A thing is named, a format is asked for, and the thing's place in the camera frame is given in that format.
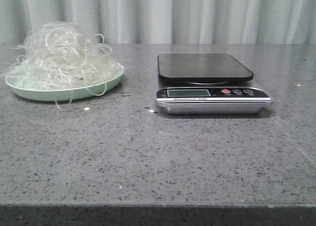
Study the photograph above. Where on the white translucent vermicelli bundle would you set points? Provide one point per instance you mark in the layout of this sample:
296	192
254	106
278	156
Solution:
62	55

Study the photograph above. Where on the digital kitchen scale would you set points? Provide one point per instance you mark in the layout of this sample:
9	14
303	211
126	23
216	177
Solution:
207	83

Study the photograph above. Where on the white pleated curtain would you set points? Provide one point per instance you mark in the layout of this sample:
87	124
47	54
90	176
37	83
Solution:
169	21

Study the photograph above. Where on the light green round plate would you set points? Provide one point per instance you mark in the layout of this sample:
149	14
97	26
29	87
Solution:
32	93

